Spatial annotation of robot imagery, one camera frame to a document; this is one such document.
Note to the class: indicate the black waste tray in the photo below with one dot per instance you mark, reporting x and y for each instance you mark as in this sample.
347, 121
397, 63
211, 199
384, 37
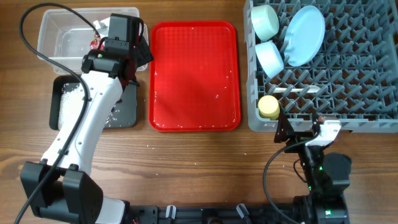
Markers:
122, 115

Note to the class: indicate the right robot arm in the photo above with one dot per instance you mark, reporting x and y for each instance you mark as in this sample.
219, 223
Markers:
326, 175

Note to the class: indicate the large light blue plate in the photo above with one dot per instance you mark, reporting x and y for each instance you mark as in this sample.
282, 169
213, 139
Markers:
304, 36

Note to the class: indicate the grey dishwasher rack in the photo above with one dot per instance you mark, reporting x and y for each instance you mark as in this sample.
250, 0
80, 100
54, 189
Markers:
355, 68

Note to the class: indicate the white rice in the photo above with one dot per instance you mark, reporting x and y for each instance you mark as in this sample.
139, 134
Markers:
71, 102

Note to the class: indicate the red candy wrapper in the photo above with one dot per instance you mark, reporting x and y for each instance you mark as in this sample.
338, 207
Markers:
96, 43

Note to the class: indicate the green bowl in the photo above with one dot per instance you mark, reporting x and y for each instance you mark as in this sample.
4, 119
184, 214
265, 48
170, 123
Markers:
265, 22

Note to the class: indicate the red serving tray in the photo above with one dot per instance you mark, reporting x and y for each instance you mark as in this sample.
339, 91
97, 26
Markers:
194, 77

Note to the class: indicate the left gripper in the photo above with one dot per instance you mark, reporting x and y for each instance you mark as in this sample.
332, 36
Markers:
142, 53

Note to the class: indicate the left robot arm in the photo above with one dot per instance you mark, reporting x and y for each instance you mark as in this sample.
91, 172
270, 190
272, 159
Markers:
59, 187

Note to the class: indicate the white plastic spoon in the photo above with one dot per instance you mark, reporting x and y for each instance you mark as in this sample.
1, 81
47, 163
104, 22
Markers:
309, 89

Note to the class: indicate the small light blue bowl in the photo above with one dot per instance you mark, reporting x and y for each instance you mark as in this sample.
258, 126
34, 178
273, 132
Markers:
269, 58

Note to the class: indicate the clear plastic waste bin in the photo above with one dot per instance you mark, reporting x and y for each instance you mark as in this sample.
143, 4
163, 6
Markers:
65, 38

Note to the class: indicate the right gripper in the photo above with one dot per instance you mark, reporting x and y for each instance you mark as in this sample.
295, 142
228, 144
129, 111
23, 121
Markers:
288, 132

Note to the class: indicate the yellow cup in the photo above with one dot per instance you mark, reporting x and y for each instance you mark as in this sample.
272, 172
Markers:
268, 107

